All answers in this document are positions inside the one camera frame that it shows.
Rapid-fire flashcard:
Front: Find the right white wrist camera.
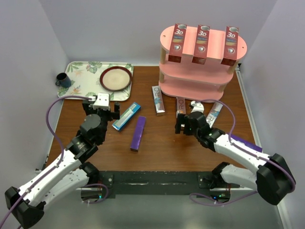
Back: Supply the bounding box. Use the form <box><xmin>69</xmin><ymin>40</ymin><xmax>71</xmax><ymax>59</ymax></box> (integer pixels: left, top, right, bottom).
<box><xmin>190</xmin><ymin>101</ymin><xmax>204</xmax><ymax>114</ymax></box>

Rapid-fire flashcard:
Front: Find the floral serving tray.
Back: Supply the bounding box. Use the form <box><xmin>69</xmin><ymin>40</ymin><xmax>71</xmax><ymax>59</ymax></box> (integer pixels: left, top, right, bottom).
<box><xmin>57</xmin><ymin>61</ymin><xmax>133</xmax><ymax>101</ymax></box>

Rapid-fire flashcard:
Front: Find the purple toothpaste box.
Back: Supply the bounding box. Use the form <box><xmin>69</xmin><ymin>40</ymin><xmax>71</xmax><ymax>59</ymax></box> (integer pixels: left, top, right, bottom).
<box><xmin>130</xmin><ymin>116</ymin><xmax>146</xmax><ymax>152</ymax></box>
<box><xmin>231</xmin><ymin>135</ymin><xmax>263</xmax><ymax>153</ymax></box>

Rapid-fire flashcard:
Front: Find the pink three-tier shelf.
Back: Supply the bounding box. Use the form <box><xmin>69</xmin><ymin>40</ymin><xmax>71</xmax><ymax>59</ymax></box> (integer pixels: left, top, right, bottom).
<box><xmin>159</xmin><ymin>25</ymin><xmax>247</xmax><ymax>100</ymax></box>

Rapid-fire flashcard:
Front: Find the blue toothpaste box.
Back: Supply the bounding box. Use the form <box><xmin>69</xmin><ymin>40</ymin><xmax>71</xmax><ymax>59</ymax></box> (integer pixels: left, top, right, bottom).
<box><xmin>112</xmin><ymin>102</ymin><xmax>141</xmax><ymax>132</ymax></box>

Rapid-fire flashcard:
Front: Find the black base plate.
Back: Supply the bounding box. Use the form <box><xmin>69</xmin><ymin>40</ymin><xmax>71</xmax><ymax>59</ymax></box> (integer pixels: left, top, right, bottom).
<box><xmin>89</xmin><ymin>171</ymin><xmax>239</xmax><ymax>200</ymax></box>

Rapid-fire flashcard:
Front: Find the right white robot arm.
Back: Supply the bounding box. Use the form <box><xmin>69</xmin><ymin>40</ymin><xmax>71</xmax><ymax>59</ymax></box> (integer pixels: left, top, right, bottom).
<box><xmin>175</xmin><ymin>112</ymin><xmax>296</xmax><ymax>205</ymax></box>

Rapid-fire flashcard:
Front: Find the red toothpaste box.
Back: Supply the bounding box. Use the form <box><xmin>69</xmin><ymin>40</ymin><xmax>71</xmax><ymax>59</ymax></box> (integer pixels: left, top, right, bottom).
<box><xmin>192</xmin><ymin>25</ymin><xmax>210</xmax><ymax>65</ymax></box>
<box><xmin>221</xmin><ymin>26</ymin><xmax>239</xmax><ymax>66</ymax></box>
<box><xmin>168</xmin><ymin>23</ymin><xmax>187</xmax><ymax>63</ymax></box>

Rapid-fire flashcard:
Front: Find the purple toothpaste box right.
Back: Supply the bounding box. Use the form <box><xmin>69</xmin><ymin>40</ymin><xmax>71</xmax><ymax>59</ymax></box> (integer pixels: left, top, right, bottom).
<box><xmin>231</xmin><ymin>135</ymin><xmax>263</xmax><ymax>153</ymax></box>

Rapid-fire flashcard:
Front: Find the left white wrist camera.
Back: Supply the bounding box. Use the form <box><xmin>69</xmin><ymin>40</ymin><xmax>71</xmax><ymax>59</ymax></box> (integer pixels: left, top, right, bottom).
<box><xmin>89</xmin><ymin>93</ymin><xmax>110</xmax><ymax>110</ymax></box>

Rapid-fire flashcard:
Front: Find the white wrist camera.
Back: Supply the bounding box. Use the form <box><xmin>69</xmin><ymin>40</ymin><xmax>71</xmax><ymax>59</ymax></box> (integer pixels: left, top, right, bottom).
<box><xmin>89</xmin><ymin>93</ymin><xmax>110</xmax><ymax>110</ymax></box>
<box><xmin>190</xmin><ymin>101</ymin><xmax>204</xmax><ymax>114</ymax></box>

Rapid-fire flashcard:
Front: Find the dark blue mug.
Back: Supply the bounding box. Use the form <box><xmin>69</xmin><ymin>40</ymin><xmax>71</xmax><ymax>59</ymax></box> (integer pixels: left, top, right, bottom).
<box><xmin>55</xmin><ymin>73</ymin><xmax>71</xmax><ymax>88</ymax></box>

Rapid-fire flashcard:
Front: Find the silver toothpaste box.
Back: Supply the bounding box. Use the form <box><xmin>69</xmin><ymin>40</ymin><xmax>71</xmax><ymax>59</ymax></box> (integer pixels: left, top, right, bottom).
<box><xmin>206</xmin><ymin>102</ymin><xmax>223</xmax><ymax>128</ymax></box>
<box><xmin>152</xmin><ymin>86</ymin><xmax>165</xmax><ymax>116</ymax></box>
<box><xmin>176</xmin><ymin>97</ymin><xmax>186</xmax><ymax>117</ymax></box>

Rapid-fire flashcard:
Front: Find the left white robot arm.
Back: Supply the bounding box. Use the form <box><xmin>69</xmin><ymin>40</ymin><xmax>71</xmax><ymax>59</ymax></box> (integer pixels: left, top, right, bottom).
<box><xmin>5</xmin><ymin>96</ymin><xmax>120</xmax><ymax>229</ymax></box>

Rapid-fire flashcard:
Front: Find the brown rimmed beige plate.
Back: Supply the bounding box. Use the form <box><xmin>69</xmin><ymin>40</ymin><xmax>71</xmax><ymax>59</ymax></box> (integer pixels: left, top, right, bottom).
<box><xmin>100</xmin><ymin>66</ymin><xmax>132</xmax><ymax>92</ymax></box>

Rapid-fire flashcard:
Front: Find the purple toothpaste box centre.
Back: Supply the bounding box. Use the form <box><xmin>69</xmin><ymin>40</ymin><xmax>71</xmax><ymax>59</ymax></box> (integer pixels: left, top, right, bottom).
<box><xmin>130</xmin><ymin>116</ymin><xmax>146</xmax><ymax>152</ymax></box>

